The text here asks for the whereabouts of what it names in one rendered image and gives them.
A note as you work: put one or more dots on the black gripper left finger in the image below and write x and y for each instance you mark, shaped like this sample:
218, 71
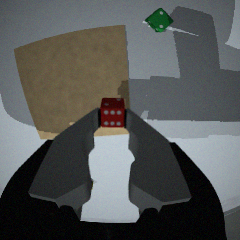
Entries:
56, 174

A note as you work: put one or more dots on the green die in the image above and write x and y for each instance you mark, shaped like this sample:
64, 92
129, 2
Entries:
159, 20

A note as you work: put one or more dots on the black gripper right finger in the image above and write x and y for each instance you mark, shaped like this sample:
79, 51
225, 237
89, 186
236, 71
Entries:
162, 176

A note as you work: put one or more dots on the dark red die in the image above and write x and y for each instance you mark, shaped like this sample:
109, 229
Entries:
112, 112

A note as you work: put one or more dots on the tan mat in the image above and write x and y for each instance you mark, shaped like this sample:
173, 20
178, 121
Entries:
64, 77

